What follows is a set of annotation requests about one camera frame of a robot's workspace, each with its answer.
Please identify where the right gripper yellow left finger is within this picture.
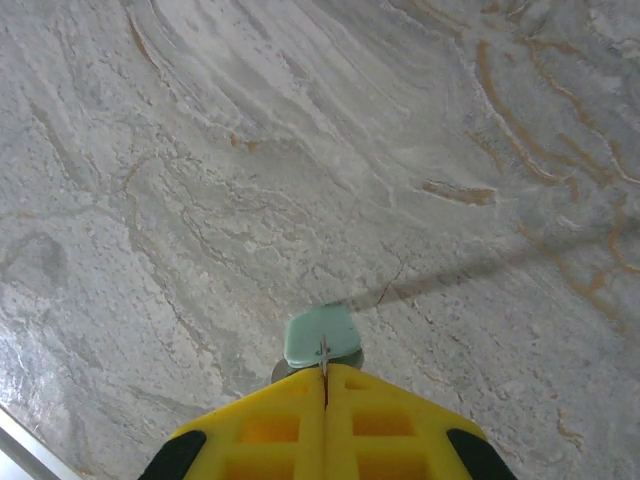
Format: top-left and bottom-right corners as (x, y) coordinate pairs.
(139, 367), (327, 480)

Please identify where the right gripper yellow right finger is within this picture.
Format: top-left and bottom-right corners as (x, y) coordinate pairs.
(325, 363), (519, 480)

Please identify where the key with green cap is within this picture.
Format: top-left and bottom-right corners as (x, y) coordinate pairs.
(271, 303), (366, 385)

